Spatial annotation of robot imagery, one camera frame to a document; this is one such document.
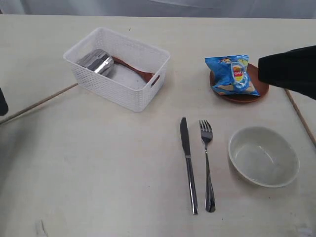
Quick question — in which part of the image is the silver table knife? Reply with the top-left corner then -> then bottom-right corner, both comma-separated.
180,117 -> 198,215

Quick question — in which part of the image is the silver fork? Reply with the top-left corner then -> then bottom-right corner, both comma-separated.
199,120 -> 216,213

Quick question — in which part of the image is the white perforated plastic basket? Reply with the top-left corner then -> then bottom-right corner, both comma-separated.
63,27 -> 170,113

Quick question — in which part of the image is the brown wooden chopstick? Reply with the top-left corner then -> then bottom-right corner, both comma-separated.
0,83 -> 78,125
284,89 -> 316,147

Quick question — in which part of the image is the brown round plate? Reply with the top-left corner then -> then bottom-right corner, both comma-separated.
209,61 -> 269,103

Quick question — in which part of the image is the shiny steel cup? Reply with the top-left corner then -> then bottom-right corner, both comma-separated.
77,49 -> 114,76

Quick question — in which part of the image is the brown wooden spoon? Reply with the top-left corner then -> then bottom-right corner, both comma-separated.
113,56 -> 154,82

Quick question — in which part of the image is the blue chip bag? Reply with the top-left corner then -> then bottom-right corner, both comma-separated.
205,54 -> 259,96

